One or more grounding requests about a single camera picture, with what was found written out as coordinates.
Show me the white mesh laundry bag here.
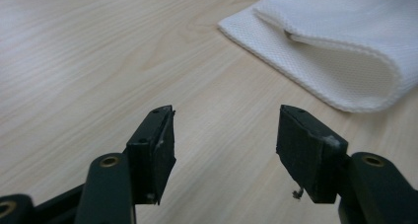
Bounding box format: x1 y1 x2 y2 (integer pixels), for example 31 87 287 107
217 0 418 113

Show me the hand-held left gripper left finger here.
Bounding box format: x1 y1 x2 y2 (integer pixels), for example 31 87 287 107
125 105 177 206

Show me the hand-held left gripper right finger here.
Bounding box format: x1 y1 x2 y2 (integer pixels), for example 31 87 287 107
275 104 349 204

